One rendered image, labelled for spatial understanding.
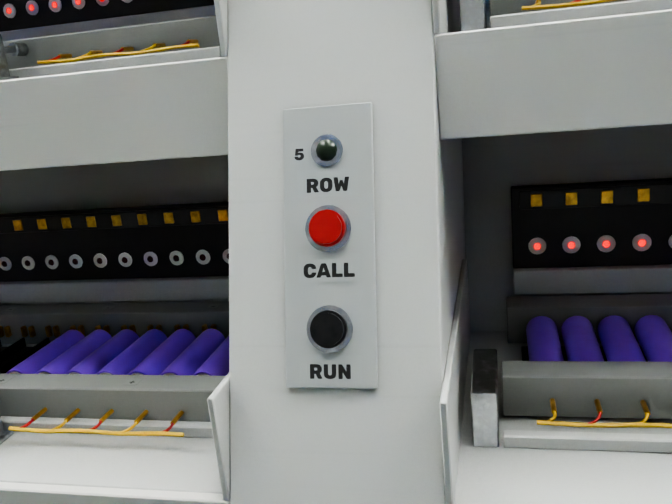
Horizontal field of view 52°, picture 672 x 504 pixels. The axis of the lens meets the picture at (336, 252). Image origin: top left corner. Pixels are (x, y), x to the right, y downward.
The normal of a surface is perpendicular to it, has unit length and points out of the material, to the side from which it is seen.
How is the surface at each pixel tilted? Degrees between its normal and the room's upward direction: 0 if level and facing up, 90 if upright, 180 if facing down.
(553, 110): 110
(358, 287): 90
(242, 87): 90
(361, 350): 90
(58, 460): 20
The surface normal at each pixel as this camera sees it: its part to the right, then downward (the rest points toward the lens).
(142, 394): -0.21, 0.29
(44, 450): -0.10, -0.96
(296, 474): -0.24, -0.07
